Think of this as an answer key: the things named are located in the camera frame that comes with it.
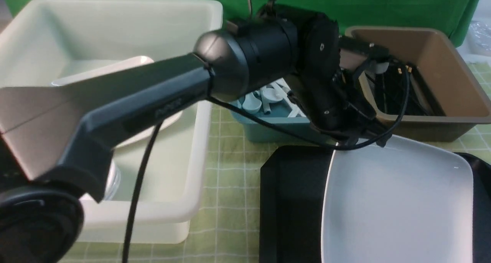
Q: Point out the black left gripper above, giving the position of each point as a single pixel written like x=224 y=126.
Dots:
x=333 y=106

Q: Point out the white square rice plate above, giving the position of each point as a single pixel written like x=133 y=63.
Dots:
x=407 y=202

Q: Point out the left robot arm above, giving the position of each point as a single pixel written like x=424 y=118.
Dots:
x=57 y=144

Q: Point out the white square plate in bin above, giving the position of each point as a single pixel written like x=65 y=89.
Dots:
x=111 y=68

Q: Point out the white ceramic spoon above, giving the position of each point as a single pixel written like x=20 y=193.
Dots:
x=275 y=93

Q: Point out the bundle of black chopsticks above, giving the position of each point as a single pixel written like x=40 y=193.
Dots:
x=389 y=88

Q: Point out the pale blue ceramic spoon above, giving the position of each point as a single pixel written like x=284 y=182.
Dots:
x=251 y=103

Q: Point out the brown plastic bin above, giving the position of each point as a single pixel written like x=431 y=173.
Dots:
x=464 y=102

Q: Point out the black serving tray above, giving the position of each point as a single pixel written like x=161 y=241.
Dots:
x=292 y=185

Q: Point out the green backdrop cloth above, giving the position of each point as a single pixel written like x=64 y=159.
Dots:
x=451 y=17

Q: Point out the green checkered table mat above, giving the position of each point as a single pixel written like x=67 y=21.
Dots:
x=226 y=227

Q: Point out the white square bowl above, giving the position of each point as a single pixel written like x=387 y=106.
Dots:
x=113 y=181

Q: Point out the large white plastic bin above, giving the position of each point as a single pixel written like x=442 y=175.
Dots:
x=51 y=39

